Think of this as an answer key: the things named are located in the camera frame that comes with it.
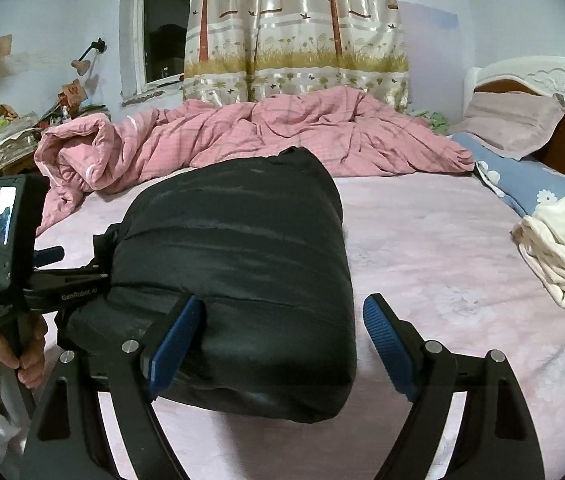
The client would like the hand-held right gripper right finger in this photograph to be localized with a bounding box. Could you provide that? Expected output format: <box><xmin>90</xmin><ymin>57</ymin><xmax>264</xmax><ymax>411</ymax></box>
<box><xmin>363</xmin><ymin>294</ymin><xmax>546</xmax><ymax>480</ymax></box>

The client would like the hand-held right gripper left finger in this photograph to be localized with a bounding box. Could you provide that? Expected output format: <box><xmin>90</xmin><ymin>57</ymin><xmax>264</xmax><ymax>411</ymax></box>
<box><xmin>20</xmin><ymin>294</ymin><xmax>206</xmax><ymax>480</ymax></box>

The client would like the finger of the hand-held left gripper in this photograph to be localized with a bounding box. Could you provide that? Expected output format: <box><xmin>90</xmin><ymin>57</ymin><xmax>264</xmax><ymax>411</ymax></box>
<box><xmin>35</xmin><ymin>246</ymin><xmax>66</xmax><ymax>267</ymax></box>
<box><xmin>25</xmin><ymin>267</ymin><xmax>110</xmax><ymax>286</ymax></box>

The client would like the black puffer jacket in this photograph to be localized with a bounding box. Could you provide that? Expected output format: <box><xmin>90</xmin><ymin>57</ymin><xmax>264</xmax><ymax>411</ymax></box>
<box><xmin>55</xmin><ymin>146</ymin><xmax>358</xmax><ymax>423</ymax></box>

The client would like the cluttered wooden nightstand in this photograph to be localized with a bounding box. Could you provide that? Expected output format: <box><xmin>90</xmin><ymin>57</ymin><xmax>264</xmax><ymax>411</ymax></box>
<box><xmin>0</xmin><ymin>80</ymin><xmax>113</xmax><ymax>176</ymax></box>

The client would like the blue floral pillow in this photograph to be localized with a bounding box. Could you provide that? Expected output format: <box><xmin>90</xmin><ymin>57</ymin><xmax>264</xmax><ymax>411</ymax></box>
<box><xmin>445</xmin><ymin>132</ymin><xmax>565</xmax><ymax>218</ymax></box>

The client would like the green cloth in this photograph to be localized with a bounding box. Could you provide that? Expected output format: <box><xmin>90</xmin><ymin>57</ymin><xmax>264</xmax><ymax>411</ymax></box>
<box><xmin>413</xmin><ymin>110</ymin><xmax>451</xmax><ymax>136</ymax></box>

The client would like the pink checked quilt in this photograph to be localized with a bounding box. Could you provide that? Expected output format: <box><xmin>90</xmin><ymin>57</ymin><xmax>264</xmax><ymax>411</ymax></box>
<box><xmin>34</xmin><ymin>86</ymin><xmax>476</xmax><ymax>238</ymax></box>

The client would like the mauve pillow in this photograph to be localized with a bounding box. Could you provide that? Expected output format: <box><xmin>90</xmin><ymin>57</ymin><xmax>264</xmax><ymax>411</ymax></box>
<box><xmin>445</xmin><ymin>91</ymin><xmax>565</xmax><ymax>161</ymax></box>

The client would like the tree print curtain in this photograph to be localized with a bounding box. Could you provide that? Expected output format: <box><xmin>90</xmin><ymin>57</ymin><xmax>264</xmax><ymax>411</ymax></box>
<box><xmin>182</xmin><ymin>0</ymin><xmax>410</xmax><ymax>111</ymax></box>

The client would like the wall lamp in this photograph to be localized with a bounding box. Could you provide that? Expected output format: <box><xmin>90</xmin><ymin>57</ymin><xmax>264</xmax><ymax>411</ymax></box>
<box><xmin>71</xmin><ymin>38</ymin><xmax>108</xmax><ymax>77</ymax></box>

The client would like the white frame window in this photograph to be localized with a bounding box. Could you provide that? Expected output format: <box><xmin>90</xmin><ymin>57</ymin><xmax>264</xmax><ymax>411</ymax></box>
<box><xmin>132</xmin><ymin>0</ymin><xmax>198</xmax><ymax>88</ymax></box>

